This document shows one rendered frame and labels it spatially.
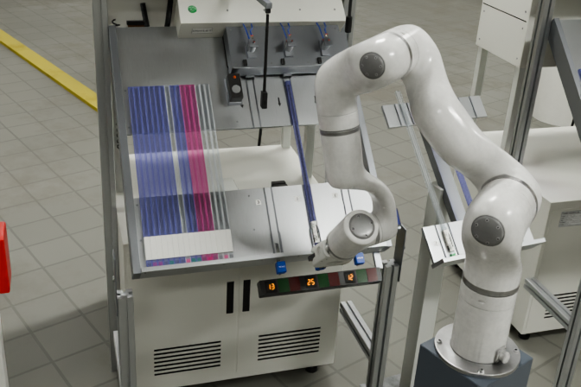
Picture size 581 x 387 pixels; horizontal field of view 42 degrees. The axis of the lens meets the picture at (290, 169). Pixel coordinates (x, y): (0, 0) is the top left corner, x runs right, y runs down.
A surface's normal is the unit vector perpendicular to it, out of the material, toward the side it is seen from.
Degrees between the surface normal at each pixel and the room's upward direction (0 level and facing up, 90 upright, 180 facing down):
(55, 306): 0
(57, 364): 0
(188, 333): 90
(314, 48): 44
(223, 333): 90
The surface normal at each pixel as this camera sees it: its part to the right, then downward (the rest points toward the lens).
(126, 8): 0.29, 0.41
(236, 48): 0.24, -0.36
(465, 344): -0.70, 0.26
